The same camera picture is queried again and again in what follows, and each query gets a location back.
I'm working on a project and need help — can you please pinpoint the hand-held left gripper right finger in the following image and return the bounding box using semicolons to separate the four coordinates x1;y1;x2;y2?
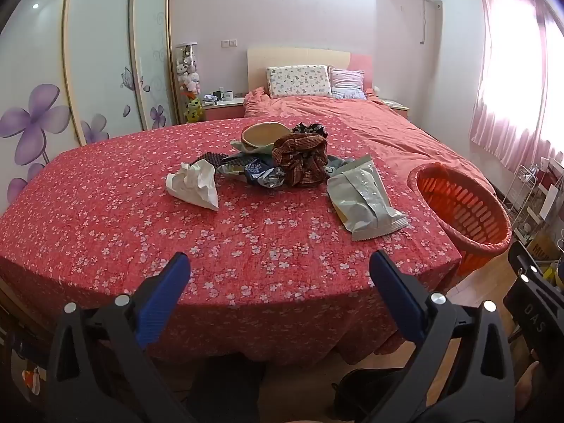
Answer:
361;250;516;423

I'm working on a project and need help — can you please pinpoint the pink curtain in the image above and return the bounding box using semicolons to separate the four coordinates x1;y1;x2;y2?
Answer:
469;0;564;173

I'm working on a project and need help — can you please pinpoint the orange plastic basket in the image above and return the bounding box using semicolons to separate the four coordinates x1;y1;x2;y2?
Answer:
407;162;513;276

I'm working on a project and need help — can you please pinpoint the blue printed wrapper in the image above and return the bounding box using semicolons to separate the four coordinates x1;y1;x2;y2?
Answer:
244;158;276;182

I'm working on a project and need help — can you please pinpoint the person's right leg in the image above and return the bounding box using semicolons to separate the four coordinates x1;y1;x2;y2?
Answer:
330;368;399;423

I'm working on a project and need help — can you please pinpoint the person's right hand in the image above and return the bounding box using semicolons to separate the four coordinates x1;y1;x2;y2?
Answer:
515;360;564;411

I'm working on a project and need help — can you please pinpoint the floral white pillow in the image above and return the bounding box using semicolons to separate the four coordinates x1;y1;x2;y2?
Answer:
265;65;333;99

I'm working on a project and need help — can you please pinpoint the striped pink pillow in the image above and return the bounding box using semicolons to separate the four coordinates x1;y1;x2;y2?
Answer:
328;68;367;100

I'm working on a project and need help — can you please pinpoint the dark box with orange print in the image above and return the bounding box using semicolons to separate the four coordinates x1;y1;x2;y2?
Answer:
0;332;49;406

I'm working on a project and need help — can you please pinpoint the air conditioner pipe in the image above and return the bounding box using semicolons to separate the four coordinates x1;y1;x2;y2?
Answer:
420;0;444;45

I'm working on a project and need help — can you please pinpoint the bed with salmon duvet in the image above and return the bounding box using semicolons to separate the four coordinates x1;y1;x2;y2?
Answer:
242;88;499;197

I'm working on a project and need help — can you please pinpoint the dark floral scrunchie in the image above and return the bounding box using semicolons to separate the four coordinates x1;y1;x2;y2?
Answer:
292;122;329;138

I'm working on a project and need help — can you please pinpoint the red floral table cloth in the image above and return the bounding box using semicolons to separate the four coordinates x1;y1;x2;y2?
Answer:
0;117;463;367

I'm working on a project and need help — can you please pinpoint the colourful clothing item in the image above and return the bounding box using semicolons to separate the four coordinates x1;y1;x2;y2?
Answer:
230;139;275;156

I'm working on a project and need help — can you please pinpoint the silver green snack bag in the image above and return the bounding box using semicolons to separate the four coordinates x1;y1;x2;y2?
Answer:
327;155;408;241

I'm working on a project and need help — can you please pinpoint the yellow plush toy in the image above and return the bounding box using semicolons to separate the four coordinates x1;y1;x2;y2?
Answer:
184;96;204;123

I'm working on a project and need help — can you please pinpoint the cream wrapper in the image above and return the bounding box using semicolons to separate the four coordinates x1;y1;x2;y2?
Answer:
215;161;246;178

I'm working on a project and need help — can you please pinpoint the white tissue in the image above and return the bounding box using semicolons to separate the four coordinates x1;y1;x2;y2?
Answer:
166;160;220;211

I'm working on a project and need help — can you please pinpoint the cream and pink headboard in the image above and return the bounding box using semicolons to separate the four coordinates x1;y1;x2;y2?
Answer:
247;48;373;96

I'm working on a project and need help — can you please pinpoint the person's leg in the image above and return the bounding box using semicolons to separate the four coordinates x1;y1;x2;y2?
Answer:
193;355;266;423
330;368;399;423

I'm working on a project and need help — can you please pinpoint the silver foil wrapper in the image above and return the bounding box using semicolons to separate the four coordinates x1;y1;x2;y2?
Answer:
256;170;286;189

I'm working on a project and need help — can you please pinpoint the brown plaid cloth scrunchie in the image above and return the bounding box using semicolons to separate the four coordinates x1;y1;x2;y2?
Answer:
272;132;329;186

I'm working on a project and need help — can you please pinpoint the person's left leg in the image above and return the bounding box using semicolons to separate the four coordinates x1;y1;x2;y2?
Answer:
193;355;266;423

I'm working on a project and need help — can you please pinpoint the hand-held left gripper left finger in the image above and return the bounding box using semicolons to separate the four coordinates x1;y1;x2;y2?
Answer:
46;252;197;423

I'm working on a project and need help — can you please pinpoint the dark checkered wrapper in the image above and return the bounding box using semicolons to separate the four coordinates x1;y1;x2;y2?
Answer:
194;152;231;165

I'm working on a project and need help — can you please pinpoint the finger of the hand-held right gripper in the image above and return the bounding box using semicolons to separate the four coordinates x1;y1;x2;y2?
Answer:
508;240;564;294

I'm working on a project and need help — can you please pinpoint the tan paper bowl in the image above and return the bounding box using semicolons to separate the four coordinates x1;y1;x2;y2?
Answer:
241;123;289;148

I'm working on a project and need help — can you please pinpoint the white cluttered shelf unit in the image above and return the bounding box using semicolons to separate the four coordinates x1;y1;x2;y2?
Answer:
531;156;564;230

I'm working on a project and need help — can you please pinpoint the cardboard box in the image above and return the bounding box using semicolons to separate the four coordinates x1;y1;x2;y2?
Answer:
526;220;564;257

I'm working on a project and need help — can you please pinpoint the pink nightstand with mugs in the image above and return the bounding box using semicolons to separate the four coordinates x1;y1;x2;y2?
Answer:
200;97;246;121

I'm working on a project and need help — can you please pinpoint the white wire rack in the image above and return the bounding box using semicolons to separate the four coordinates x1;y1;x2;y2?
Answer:
502;165;539;231

